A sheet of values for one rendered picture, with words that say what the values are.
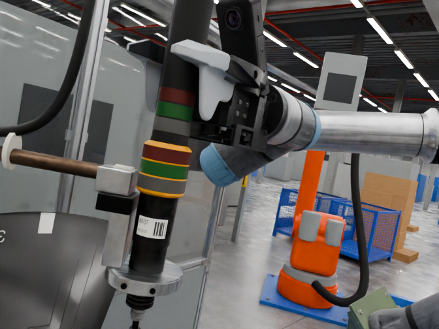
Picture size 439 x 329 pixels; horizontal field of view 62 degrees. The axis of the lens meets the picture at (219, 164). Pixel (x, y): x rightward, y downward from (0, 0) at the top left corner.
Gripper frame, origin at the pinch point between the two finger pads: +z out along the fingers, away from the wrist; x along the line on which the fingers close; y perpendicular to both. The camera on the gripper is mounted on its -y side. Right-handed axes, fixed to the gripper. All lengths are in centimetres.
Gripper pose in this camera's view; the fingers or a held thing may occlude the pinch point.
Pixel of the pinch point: (161, 44)
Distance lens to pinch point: 32.2
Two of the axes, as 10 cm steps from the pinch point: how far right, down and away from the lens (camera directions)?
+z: -5.3, -0.6, -8.5
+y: -1.9, 9.8, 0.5
